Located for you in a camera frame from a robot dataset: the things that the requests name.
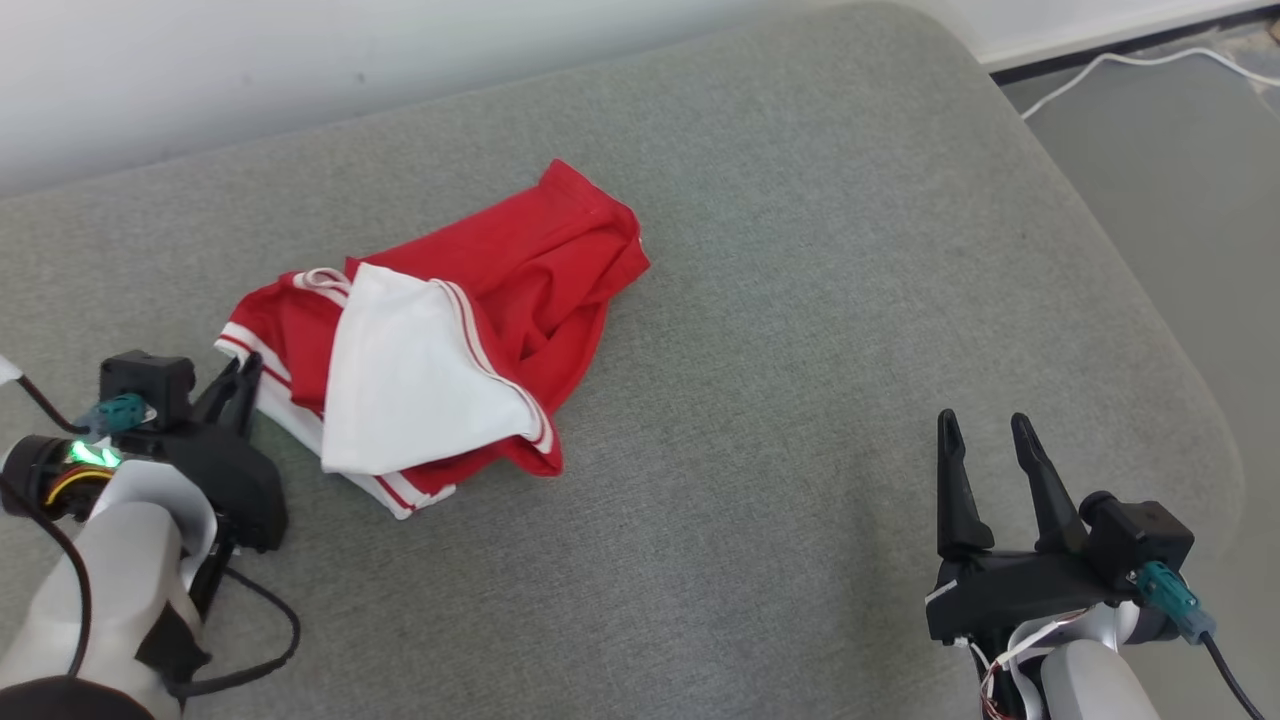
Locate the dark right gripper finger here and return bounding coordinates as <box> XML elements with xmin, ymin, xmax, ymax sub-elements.
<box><xmin>1010</xmin><ymin>412</ymin><xmax>1089</xmax><ymax>555</ymax></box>
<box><xmin>937</xmin><ymin>409</ymin><xmax>996</xmax><ymax>561</ymax></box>

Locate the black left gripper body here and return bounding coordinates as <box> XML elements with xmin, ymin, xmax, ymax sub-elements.
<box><xmin>150</xmin><ymin>420</ymin><xmax>291</xmax><ymax>619</ymax></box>

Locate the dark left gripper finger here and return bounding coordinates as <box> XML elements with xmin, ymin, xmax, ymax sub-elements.
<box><xmin>238</xmin><ymin>352</ymin><xmax>265</xmax><ymax>434</ymax></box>
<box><xmin>193</xmin><ymin>357</ymin><xmax>248</xmax><ymax>430</ymax></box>

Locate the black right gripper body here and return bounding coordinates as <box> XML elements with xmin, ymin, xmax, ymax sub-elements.
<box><xmin>925</xmin><ymin>548</ymin><xmax>1141</xmax><ymax>646</ymax></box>

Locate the red jersey number 23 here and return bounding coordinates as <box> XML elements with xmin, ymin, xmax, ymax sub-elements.
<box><xmin>213</xmin><ymin>158</ymin><xmax>652</xmax><ymax>521</ymax></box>

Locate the black baseboard strip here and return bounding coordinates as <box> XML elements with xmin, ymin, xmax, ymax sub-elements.
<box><xmin>990</xmin><ymin>5</ymin><xmax>1280</xmax><ymax>86</ymax></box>

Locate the thin black left gripper cable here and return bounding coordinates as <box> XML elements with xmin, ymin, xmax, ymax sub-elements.
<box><xmin>165</xmin><ymin>565</ymin><xmax>302</xmax><ymax>699</ymax></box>

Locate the white floor cable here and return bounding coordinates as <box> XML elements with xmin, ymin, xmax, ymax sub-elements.
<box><xmin>1020</xmin><ymin>45</ymin><xmax>1280</xmax><ymax>121</ymax></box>

